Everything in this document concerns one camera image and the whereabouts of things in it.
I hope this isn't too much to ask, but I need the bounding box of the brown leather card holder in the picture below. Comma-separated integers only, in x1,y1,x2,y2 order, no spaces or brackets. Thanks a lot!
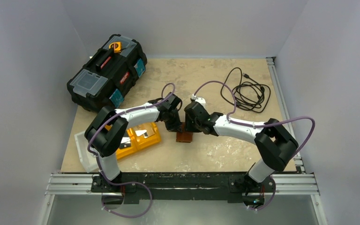
176,122,193,143

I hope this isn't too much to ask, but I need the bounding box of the white card with black stripe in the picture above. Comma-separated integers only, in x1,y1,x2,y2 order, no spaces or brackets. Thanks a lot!
135,129,154,138

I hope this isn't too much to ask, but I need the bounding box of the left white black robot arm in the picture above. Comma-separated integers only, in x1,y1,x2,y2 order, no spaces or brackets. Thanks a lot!
84,93,182,192

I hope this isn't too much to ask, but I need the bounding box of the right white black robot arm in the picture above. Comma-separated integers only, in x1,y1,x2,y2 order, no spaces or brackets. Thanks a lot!
184,101,299,191

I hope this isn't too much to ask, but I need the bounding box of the card in left compartment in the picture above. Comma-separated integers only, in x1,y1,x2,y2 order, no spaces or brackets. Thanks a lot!
119,137,132,149

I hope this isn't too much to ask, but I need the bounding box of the yellow plastic divided bin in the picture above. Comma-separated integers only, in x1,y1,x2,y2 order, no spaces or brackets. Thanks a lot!
116,122,161,160

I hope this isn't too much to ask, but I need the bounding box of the black plastic toolbox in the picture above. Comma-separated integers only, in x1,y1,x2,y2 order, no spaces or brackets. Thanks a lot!
67,34,147,113

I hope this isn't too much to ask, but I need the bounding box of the orange tape measure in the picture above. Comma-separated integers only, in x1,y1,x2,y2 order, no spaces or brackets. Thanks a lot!
108,42,122,53

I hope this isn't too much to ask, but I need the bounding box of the black coiled usb cable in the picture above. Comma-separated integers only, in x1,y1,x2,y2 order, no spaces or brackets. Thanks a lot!
220,67,271,113

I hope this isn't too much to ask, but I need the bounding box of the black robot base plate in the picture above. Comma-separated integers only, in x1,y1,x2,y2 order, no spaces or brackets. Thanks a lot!
91,172,276,206

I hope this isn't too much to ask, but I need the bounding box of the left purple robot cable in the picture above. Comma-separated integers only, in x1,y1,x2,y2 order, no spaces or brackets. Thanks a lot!
87,82,177,218

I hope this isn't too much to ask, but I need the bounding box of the aluminium right side rail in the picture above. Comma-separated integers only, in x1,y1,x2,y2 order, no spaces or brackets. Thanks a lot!
266,57,306,173

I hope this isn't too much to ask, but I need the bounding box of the aluminium front frame rail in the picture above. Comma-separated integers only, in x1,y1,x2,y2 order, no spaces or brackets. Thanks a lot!
45,172,319,195

